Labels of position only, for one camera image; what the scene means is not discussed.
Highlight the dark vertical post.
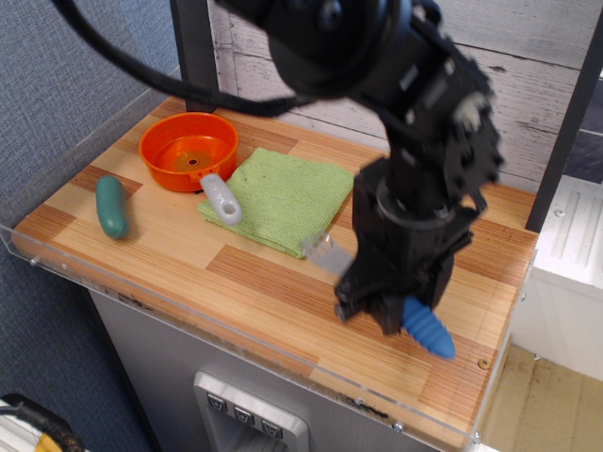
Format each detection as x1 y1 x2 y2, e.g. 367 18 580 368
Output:
170 0 219 91
525 12 602 233

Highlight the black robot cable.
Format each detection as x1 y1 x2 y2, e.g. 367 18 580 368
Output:
51 0 307 119

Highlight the green folded cloth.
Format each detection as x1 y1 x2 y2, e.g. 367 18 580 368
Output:
227 148 354 259

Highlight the blue handled metal fork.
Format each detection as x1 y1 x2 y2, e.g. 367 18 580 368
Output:
300 232 456 360

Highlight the orange toy pot grey handle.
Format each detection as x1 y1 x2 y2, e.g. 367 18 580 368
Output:
139 112 243 226

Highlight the dark right vertical post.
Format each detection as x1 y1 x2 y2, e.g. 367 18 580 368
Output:
525 12 602 233

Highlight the black yellow object corner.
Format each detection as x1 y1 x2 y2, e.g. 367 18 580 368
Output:
1 394 86 451

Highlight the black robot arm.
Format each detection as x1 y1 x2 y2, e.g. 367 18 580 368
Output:
226 1 503 334

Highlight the dark left vertical post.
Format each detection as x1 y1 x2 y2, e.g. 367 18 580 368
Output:
170 0 219 91

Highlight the white ribbed side appliance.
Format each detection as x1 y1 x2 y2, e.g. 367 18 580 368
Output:
510 176 602 380

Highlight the green toy pickle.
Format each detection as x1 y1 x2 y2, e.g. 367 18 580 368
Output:
95 175 130 239

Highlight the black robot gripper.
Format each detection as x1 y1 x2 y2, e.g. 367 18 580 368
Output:
334 158 487 335

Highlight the grey cabinet button panel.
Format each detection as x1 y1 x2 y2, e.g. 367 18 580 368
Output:
193 371 310 451

